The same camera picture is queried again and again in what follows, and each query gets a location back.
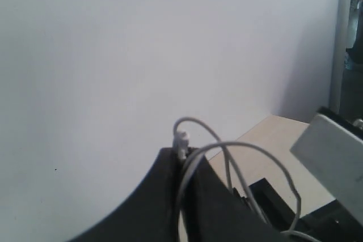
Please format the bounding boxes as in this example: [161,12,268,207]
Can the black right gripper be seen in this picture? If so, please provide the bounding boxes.
[232,106,363,242]

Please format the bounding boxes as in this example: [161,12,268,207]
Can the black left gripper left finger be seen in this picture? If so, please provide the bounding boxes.
[72,148,179,241]

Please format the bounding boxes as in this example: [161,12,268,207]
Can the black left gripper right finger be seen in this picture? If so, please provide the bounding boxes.
[184,156,284,241]

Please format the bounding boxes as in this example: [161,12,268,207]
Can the white wired earphones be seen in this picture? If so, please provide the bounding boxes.
[172,116,321,242]

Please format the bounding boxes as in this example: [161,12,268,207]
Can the grey door frame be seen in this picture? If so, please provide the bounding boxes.
[329,0,351,113]

